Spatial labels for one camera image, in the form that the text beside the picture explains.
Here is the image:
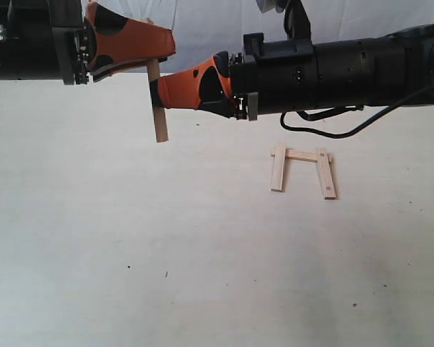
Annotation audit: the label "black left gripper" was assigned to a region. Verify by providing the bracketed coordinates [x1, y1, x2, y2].
[0, 1, 175, 85]

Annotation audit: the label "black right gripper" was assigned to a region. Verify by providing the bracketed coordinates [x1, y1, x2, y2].
[230, 34, 433, 115]

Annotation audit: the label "plain wooden stick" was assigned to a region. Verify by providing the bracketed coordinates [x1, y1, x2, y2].
[270, 148, 333, 163]

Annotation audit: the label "wooden stick with two holes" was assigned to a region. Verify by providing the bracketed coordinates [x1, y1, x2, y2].
[316, 147, 337, 200]

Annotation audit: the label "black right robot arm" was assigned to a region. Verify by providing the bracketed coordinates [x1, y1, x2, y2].
[149, 25, 434, 121]

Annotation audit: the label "white wrinkled backdrop cloth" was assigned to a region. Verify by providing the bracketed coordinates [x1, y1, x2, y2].
[101, 0, 434, 73]

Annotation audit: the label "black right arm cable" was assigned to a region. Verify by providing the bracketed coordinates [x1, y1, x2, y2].
[279, 81, 434, 140]

